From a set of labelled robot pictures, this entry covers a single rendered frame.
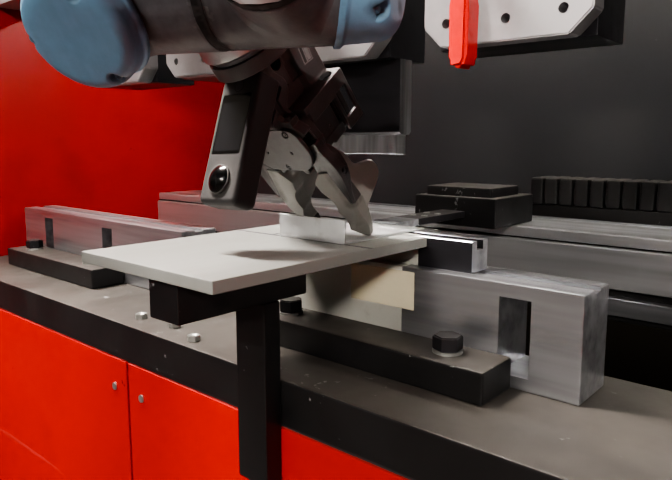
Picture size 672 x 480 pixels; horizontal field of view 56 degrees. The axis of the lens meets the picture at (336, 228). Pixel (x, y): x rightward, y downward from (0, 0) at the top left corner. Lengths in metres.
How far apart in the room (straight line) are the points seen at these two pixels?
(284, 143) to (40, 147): 0.90
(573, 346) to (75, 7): 0.44
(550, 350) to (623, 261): 0.26
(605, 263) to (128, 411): 0.60
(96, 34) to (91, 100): 1.06
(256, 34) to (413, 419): 0.32
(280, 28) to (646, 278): 0.56
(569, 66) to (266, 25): 0.81
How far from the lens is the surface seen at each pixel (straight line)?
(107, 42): 0.40
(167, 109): 1.55
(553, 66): 1.13
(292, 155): 0.56
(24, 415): 1.14
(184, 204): 1.32
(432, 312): 0.62
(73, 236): 1.17
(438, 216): 0.77
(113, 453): 0.91
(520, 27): 0.55
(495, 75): 1.17
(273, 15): 0.34
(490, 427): 0.52
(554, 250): 0.83
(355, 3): 0.35
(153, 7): 0.39
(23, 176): 1.38
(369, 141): 0.68
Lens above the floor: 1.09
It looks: 8 degrees down
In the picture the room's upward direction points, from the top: straight up
